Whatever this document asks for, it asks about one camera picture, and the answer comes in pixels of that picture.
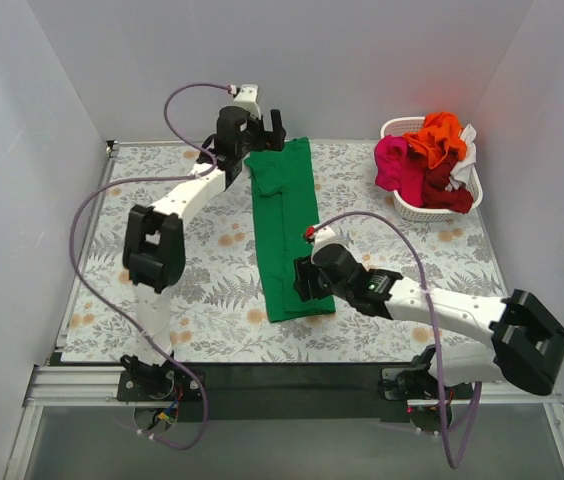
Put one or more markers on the white t-shirt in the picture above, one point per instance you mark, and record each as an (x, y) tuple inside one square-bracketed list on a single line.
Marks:
[(461, 173)]

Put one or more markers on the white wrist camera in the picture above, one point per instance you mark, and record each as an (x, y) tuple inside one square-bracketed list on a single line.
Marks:
[(319, 237), (247, 97)]

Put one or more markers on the floral patterned table mat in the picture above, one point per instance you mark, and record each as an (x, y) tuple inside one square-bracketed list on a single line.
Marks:
[(191, 264)]

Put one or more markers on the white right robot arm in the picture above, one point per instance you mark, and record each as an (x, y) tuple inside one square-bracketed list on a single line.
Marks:
[(515, 339)]

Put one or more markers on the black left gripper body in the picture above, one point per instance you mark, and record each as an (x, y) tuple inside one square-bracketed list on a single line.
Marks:
[(266, 136)]

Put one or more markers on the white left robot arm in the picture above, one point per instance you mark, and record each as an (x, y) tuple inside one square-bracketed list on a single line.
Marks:
[(154, 248)]

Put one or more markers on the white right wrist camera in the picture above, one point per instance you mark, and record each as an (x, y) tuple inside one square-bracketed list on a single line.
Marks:
[(319, 237)]

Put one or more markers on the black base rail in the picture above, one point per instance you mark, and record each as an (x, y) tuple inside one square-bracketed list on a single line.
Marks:
[(280, 391)]

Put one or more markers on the white perforated laundry basket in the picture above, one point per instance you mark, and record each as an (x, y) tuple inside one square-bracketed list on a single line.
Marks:
[(399, 126)]

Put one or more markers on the orange t-shirt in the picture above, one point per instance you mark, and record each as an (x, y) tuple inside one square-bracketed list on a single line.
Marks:
[(438, 139)]

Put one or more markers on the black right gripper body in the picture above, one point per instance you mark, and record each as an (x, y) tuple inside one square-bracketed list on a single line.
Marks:
[(305, 278)]

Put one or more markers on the green t-shirt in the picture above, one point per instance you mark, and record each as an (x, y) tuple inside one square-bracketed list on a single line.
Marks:
[(284, 205)]

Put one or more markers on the magenta t-shirt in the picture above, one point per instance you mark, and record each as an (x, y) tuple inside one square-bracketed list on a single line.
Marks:
[(399, 169)]

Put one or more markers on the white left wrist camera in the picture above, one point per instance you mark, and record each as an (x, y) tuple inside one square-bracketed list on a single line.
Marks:
[(247, 97)]

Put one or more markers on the dark red t-shirt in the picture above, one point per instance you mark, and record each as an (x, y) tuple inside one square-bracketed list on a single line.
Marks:
[(423, 187)]

